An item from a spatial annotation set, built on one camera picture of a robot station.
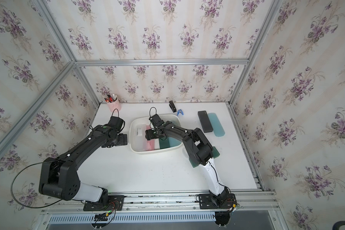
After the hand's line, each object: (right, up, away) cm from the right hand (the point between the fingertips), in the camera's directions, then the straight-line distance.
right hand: (151, 136), depth 97 cm
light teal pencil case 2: (+48, +7, +8) cm, 49 cm away
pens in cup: (-32, +27, +10) cm, 43 cm away
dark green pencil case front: (+29, -16, -8) cm, 34 cm away
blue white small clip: (+21, +18, +18) cm, 33 cm away
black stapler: (+15, +22, +18) cm, 32 cm away
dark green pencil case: (+9, -4, -2) cm, 10 cm away
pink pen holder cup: (-29, +23, +11) cm, 38 cm away
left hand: (-18, -3, -10) cm, 21 cm away
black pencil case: (+40, +9, +10) cm, 42 cm away
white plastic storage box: (+16, +12, +5) cm, 20 cm away
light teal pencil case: (+16, -4, -1) cm, 16 cm away
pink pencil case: (0, -5, -4) cm, 6 cm away
